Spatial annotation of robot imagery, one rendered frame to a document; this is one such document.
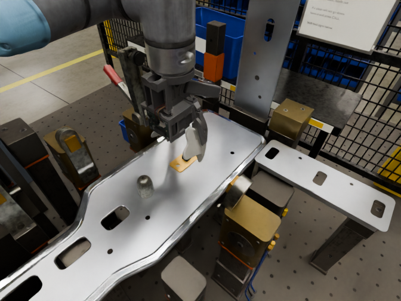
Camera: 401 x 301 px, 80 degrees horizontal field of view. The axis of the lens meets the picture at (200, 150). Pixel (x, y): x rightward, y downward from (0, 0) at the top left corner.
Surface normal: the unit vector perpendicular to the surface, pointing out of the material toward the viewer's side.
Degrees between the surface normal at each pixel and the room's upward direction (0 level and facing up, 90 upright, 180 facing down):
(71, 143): 78
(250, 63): 90
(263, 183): 0
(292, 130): 90
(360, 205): 0
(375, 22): 90
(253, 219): 0
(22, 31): 103
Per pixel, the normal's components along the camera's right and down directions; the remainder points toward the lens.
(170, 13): 0.15, 0.72
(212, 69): -0.64, 0.53
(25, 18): 0.88, 0.36
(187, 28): 0.68, 0.54
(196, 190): 0.03, -0.71
